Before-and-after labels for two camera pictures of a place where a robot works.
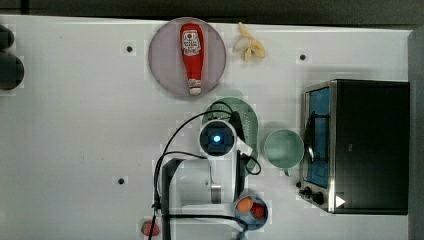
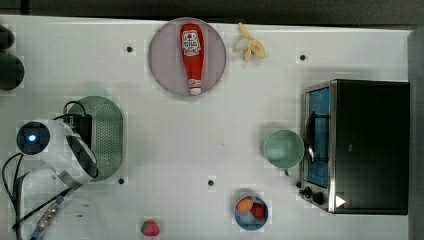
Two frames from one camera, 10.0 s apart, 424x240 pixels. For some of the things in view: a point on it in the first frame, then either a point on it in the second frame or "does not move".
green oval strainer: (223, 110) -> (107, 134)
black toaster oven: (356, 146) does not move
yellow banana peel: (247, 45) does not move
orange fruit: (245, 204) does not move
